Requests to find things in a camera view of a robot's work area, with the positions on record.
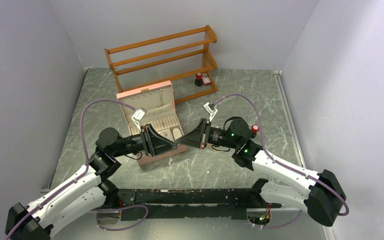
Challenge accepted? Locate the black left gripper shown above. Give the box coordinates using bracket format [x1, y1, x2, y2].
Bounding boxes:
[112, 123, 177, 157]

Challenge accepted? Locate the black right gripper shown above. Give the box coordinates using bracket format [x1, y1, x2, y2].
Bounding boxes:
[175, 118, 239, 149]

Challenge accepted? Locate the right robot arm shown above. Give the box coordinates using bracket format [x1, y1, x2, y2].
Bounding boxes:
[176, 116, 346, 227]

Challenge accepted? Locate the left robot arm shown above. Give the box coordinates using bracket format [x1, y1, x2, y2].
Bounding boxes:
[5, 124, 178, 240]

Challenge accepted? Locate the pink jewelry box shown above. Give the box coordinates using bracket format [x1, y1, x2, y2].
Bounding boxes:
[116, 80, 188, 167]

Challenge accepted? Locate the cream watch pillow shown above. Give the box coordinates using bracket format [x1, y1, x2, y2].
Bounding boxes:
[172, 127, 183, 141]

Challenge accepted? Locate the red black stamp on shelf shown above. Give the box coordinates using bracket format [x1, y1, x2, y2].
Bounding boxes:
[194, 72, 203, 87]

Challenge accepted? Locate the red white small box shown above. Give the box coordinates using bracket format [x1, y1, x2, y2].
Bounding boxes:
[201, 73, 211, 86]

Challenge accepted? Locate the red black stamp on table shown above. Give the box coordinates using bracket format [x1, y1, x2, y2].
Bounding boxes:
[251, 124, 260, 133]

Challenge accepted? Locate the wooden shelf rack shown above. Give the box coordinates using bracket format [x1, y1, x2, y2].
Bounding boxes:
[104, 25, 218, 103]

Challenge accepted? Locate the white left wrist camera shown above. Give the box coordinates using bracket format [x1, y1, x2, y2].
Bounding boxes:
[131, 108, 147, 129]

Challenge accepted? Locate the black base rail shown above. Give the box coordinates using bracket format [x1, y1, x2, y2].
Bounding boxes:
[98, 188, 284, 221]

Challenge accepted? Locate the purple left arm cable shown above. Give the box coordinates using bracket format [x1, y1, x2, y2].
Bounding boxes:
[3, 99, 138, 240]

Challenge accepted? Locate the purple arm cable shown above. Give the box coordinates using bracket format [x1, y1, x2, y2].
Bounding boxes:
[213, 93, 350, 217]
[3, 99, 138, 240]

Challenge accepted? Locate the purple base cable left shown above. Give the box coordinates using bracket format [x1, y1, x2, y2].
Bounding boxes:
[95, 204, 149, 232]

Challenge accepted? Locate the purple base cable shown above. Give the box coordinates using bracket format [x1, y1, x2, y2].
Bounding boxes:
[251, 209, 303, 230]
[95, 204, 149, 232]

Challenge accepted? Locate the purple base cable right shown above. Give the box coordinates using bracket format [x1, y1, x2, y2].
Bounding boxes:
[251, 209, 303, 230]

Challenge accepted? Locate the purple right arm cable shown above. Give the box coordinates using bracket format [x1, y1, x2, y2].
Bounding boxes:
[213, 93, 350, 217]

